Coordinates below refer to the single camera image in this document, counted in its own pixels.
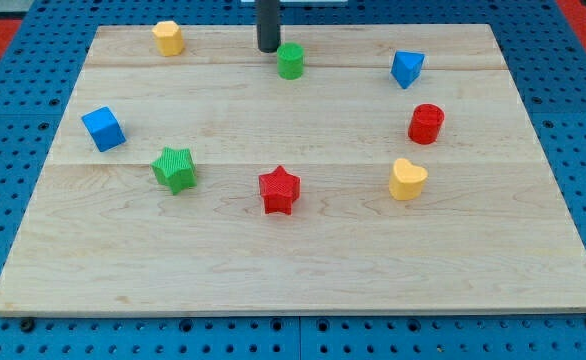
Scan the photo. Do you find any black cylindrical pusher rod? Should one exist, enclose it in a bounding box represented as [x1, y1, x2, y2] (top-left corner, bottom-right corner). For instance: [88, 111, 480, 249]
[256, 0, 281, 53]

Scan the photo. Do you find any yellow hexagon block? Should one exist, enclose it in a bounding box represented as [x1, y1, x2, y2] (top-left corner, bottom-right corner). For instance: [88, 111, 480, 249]
[152, 20, 185, 57]

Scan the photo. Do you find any red star block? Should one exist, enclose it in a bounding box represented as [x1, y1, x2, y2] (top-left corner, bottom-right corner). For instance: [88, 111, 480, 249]
[258, 165, 301, 215]

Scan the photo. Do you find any green star block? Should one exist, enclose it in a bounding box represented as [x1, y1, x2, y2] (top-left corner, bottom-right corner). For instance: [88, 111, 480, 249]
[150, 147, 197, 195]

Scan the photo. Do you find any green cylinder block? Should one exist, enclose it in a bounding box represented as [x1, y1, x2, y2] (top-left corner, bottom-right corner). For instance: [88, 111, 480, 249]
[276, 42, 304, 80]

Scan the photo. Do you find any blue triangle block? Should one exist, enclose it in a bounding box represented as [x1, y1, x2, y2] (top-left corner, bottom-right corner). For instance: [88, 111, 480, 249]
[390, 51, 425, 89]

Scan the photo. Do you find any red cylinder block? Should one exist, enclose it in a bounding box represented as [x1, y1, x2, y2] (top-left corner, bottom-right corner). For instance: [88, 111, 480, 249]
[408, 103, 445, 145]

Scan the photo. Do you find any light wooden board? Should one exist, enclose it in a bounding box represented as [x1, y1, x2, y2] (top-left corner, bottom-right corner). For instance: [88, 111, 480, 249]
[0, 24, 586, 318]

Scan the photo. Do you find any blue cube block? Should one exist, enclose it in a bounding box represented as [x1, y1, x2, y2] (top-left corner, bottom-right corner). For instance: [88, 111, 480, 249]
[81, 107, 126, 152]

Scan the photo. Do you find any yellow heart block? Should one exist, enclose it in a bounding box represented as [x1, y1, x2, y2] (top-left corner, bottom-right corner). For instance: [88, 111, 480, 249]
[389, 158, 428, 201]

